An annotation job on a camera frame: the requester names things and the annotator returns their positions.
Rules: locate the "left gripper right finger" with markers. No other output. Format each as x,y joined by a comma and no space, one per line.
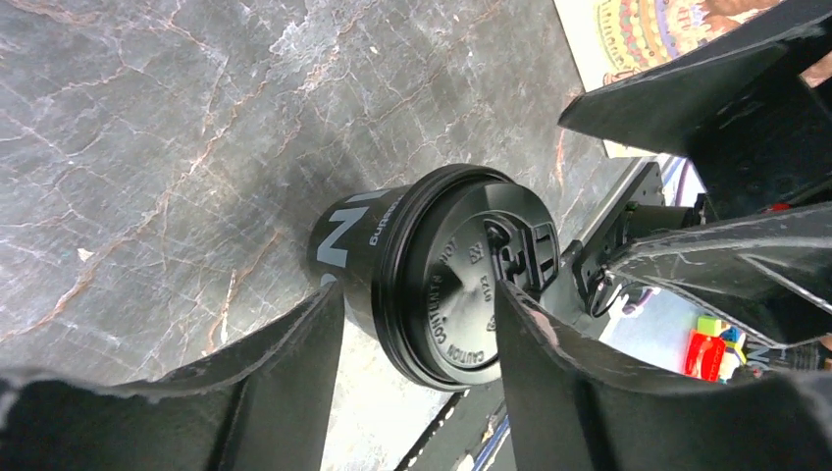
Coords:
575,403

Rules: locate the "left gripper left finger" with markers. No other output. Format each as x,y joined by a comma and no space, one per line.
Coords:
260,403

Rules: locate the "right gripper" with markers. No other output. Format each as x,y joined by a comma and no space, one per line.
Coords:
755,249

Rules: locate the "brown paper takeout bag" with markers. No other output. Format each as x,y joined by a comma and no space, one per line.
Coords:
616,40

